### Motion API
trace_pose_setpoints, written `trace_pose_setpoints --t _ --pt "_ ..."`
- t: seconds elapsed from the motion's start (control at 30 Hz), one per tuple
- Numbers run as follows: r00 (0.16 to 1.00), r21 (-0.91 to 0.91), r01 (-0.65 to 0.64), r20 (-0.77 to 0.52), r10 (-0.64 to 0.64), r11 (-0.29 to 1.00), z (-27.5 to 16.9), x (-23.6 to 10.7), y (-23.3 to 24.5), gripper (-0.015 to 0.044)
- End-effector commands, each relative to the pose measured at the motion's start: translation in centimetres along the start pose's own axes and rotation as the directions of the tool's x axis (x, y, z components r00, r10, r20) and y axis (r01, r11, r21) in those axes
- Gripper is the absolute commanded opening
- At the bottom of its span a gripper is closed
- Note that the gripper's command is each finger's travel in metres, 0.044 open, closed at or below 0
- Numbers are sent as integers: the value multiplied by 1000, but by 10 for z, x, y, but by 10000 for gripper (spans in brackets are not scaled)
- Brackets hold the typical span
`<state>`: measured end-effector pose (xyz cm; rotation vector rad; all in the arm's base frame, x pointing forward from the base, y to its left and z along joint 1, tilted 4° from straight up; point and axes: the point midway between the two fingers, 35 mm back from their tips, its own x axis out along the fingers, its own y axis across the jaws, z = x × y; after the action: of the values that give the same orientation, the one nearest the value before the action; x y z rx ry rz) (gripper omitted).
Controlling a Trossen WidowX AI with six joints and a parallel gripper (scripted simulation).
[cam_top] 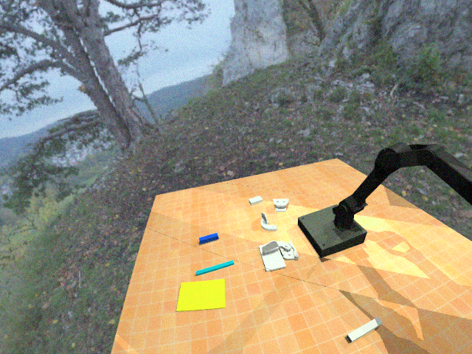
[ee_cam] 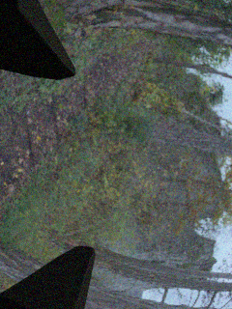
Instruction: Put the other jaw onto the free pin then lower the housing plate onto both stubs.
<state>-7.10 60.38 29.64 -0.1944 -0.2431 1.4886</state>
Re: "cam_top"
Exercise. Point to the pale grey rectangular bar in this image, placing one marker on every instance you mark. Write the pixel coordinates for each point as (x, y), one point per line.
(368, 327)

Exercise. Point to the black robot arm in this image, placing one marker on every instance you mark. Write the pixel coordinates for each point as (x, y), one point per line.
(390, 159)

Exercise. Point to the yellow flat plate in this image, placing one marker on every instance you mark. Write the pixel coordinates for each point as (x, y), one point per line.
(204, 295)

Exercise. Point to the teal flat bar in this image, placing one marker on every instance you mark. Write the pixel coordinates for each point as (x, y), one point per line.
(216, 267)

